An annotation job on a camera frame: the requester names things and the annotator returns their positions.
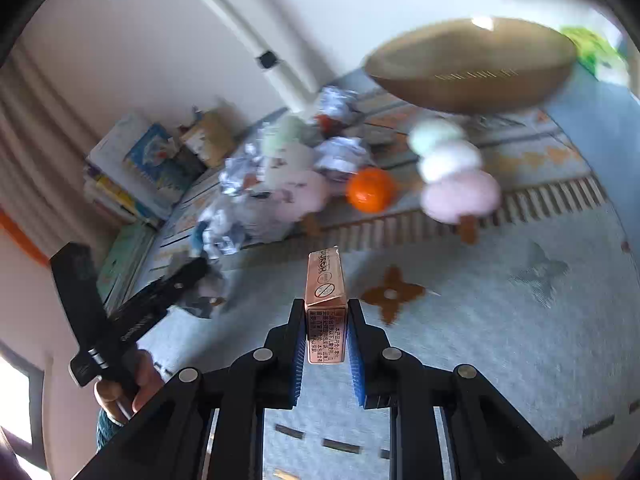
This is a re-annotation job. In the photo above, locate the pile of papers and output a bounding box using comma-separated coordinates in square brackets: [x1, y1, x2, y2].
[192, 85, 375, 318]

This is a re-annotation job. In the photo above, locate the green tissue pack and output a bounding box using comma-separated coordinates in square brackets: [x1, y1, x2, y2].
[560, 25, 631, 86]

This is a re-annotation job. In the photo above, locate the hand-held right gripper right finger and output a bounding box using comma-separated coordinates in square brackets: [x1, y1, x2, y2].
[347, 299, 581, 480]

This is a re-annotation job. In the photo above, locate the pastel three-ball dango plush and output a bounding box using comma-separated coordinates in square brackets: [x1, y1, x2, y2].
[406, 117, 502, 246]
[260, 115, 332, 238]

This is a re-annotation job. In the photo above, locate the orange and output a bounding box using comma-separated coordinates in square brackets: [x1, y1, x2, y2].
[346, 167, 397, 213]

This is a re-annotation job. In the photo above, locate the person's left forearm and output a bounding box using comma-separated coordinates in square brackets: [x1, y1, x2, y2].
[96, 406, 128, 457]

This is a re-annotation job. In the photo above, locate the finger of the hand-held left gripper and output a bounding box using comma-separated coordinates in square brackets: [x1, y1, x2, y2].
[142, 257, 210, 311]

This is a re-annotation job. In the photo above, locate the teal flat book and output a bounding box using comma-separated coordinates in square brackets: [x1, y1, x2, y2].
[97, 222, 157, 306]

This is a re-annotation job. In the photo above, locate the white desk lamp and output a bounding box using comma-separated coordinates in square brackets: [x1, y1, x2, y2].
[92, 0, 323, 113]

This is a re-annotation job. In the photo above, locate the cardboard pen holder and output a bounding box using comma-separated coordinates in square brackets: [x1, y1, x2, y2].
[181, 106, 237, 169]

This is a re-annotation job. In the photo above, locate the person's left hand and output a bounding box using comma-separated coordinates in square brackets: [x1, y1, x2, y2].
[94, 350, 166, 426]

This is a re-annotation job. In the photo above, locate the beige curtain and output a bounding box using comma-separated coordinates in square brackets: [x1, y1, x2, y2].
[0, 40, 101, 241]

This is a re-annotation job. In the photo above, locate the stack of books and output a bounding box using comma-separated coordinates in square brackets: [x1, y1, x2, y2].
[82, 110, 201, 226]

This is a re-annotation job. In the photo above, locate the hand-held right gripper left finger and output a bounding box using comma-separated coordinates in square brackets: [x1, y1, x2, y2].
[70, 300, 307, 480]

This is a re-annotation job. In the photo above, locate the copper coloured small box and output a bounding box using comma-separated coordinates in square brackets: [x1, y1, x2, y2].
[305, 246, 347, 365]

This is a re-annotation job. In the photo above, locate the patterned woven mat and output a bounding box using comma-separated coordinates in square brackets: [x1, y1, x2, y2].
[95, 70, 633, 480]

